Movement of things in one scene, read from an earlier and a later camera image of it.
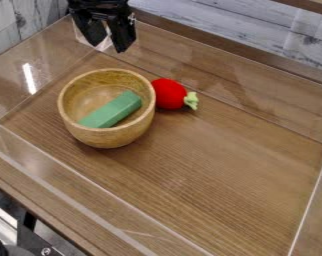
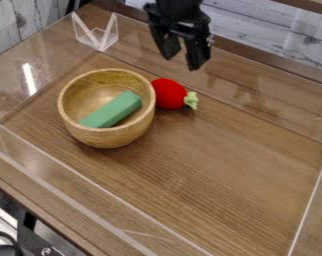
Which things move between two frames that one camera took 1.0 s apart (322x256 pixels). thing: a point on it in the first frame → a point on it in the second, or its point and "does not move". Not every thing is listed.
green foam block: x=109 y=112 does not move
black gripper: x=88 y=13 → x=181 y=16
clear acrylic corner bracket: x=104 y=42 does not move
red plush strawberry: x=171 y=95 does not move
